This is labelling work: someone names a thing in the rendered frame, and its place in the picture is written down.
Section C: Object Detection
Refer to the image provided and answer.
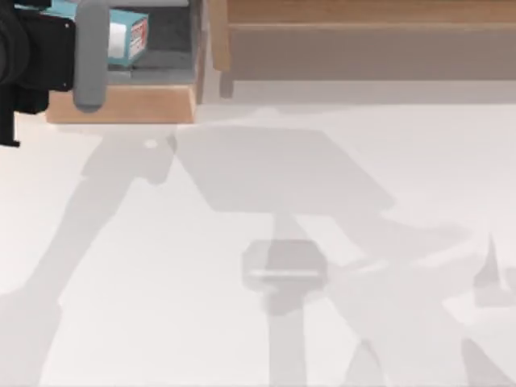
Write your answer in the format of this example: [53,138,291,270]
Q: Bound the light blue carton box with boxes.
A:
[39,0,150,69]

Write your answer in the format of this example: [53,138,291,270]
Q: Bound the wooden cupboard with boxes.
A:
[204,0,516,83]

